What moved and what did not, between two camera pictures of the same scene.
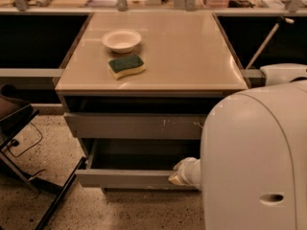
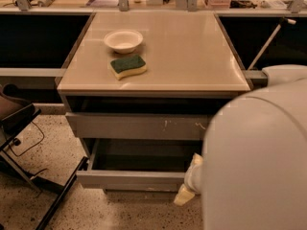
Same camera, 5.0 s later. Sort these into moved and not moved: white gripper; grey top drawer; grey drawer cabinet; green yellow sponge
Moved: white gripper
Not moved: grey drawer cabinet; green yellow sponge; grey top drawer
